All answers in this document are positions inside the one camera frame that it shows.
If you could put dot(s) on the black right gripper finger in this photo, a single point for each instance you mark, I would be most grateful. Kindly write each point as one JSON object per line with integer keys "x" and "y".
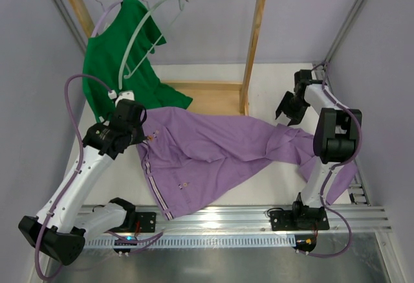
{"x": 279, "y": 105}
{"x": 295, "y": 118}

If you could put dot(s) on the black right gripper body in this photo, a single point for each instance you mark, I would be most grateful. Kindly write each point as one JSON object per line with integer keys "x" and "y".
{"x": 294, "y": 104}

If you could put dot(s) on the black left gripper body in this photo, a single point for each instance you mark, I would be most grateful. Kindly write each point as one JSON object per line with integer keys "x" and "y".
{"x": 136, "y": 136}

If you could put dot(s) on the purple trousers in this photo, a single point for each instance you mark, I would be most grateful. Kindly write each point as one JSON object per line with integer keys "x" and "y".
{"x": 190, "y": 160}

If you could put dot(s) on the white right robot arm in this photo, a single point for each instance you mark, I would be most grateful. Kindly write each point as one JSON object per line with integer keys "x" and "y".
{"x": 335, "y": 143}

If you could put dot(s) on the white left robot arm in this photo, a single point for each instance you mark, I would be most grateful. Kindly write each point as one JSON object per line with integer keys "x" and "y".
{"x": 72, "y": 192}

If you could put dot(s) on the purple clothes hanger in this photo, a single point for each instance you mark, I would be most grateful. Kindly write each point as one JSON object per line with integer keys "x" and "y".
{"x": 105, "y": 13}

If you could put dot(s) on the green t-shirt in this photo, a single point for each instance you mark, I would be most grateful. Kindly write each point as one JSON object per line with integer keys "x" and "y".
{"x": 118, "y": 56}

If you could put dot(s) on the left controller board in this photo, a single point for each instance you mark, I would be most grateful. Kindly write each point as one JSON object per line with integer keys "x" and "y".
{"x": 124, "y": 242}

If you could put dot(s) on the controller board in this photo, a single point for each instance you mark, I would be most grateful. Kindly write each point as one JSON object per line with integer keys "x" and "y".
{"x": 124, "y": 242}
{"x": 305, "y": 243}

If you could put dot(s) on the right controller board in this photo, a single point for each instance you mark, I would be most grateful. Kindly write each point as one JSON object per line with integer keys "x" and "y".
{"x": 305, "y": 243}

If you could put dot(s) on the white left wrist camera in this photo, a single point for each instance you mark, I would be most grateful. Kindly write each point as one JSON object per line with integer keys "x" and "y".
{"x": 124, "y": 95}

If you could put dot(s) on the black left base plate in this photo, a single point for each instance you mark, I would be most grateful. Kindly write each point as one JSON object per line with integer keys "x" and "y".
{"x": 137, "y": 223}

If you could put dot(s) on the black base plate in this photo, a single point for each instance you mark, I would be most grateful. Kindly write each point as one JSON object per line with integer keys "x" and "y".
{"x": 281, "y": 219}
{"x": 137, "y": 223}

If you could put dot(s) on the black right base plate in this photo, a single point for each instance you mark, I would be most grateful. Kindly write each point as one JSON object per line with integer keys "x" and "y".
{"x": 281, "y": 219}

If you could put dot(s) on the aluminium mounting rail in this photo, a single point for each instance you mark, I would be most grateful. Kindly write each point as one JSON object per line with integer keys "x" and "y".
{"x": 212, "y": 220}

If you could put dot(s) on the slotted grey cable duct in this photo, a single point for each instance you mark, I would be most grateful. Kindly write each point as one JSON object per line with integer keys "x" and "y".
{"x": 197, "y": 241}

